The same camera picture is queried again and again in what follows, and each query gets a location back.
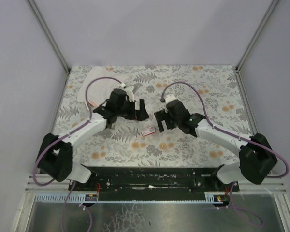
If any red staple box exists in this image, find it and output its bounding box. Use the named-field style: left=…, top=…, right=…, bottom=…
left=141, top=127, right=156, bottom=137

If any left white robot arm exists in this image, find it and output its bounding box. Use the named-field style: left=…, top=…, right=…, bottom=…
left=34, top=88, right=149, bottom=183

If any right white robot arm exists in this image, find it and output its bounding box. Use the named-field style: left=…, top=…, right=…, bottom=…
left=154, top=99, right=278, bottom=185

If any white cloth towel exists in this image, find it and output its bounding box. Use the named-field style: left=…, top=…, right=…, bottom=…
left=77, top=66, right=129, bottom=107

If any floral patterned table mat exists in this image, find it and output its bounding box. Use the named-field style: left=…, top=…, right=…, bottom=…
left=40, top=64, right=261, bottom=168

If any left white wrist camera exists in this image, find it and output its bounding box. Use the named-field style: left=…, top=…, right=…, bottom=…
left=120, top=83, right=135, bottom=102

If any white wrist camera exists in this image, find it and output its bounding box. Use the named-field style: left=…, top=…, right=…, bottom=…
left=160, top=94, right=176, bottom=104
left=120, top=83, right=135, bottom=102

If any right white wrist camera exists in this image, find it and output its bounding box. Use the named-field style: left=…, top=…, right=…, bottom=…
left=160, top=94, right=176, bottom=104

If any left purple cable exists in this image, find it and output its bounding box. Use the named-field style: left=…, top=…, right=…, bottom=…
left=31, top=76, right=126, bottom=232

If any white slotted cable duct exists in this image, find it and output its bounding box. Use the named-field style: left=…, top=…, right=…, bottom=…
left=35, top=192, right=229, bottom=204

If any aluminium cross rail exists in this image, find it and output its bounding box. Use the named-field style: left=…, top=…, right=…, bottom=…
left=25, top=174, right=71, bottom=193

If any right aluminium frame post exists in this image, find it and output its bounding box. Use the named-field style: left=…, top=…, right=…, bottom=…
left=235, top=0, right=281, bottom=72

